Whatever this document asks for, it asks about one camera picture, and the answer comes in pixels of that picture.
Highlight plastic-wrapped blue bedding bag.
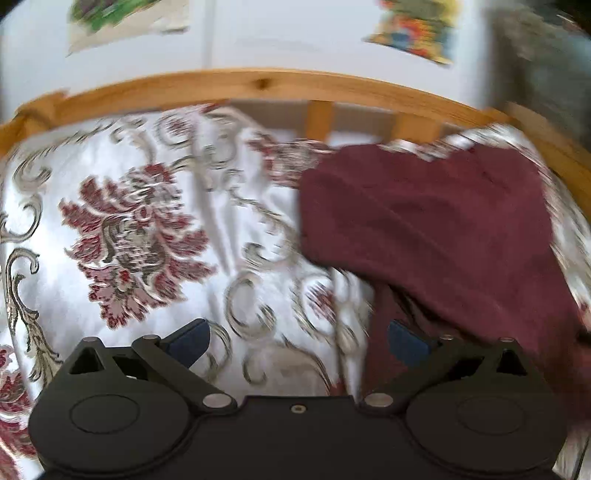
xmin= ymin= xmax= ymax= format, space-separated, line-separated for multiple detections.
xmin=491 ymin=1 xmax=590 ymax=136

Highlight maroon long-sleeve top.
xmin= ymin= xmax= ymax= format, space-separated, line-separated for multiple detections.
xmin=300 ymin=144 xmax=590 ymax=419

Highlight blond cartoon boy poster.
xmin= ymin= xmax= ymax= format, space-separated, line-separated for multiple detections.
xmin=68 ymin=0 xmax=190 ymax=54

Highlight white floral bedspread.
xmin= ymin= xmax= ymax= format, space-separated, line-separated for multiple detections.
xmin=0 ymin=103 xmax=591 ymax=480

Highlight white wall pipe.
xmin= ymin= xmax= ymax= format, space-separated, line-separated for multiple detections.
xmin=202 ymin=0 xmax=217 ymax=69

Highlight wooden bed frame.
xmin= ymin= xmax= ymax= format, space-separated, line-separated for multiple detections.
xmin=1 ymin=69 xmax=590 ymax=213

